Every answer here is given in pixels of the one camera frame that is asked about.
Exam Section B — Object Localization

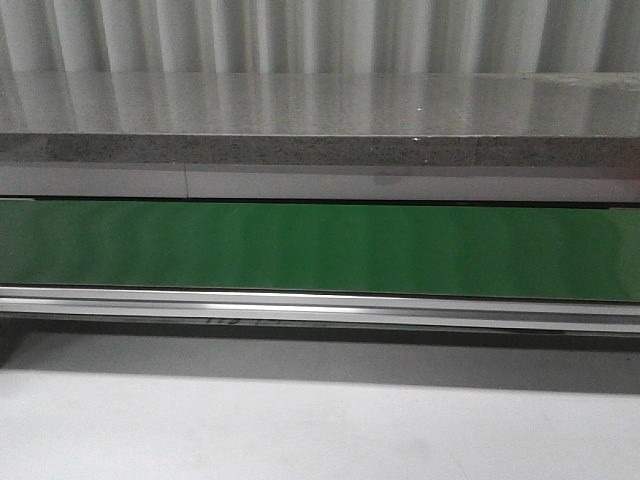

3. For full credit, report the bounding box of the white conveyor rear rail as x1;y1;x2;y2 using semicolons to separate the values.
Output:
1;162;639;203

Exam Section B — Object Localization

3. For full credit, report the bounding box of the green conveyor belt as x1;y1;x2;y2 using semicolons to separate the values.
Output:
1;199;639;302

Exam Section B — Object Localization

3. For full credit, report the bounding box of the white pleated curtain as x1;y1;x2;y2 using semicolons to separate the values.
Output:
1;1;639;73

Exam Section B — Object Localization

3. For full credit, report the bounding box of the aluminium conveyor front rail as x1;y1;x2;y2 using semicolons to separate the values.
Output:
1;286;639;335

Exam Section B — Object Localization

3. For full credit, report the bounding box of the grey stone counter slab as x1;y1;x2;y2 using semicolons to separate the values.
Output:
1;71;639;168

